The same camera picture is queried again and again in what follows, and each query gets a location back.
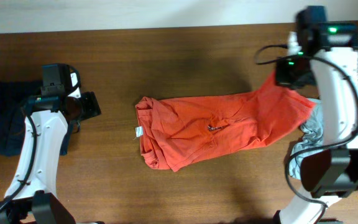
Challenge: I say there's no orange McKinney Boyd soccer shirt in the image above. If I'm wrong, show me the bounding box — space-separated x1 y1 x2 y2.
135 75 315 172

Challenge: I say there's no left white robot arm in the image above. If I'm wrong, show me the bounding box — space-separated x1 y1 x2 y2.
0 63 101 224

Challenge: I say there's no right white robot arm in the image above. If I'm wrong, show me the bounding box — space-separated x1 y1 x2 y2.
273 6 358 223

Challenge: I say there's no light grey-blue shirt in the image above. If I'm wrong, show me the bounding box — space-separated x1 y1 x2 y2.
289 98 324 179

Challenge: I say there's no folded navy blue garment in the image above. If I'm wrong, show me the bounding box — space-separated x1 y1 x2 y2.
0 81 73 161

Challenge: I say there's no right black cable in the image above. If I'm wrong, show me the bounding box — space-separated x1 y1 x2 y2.
254 44 358 224

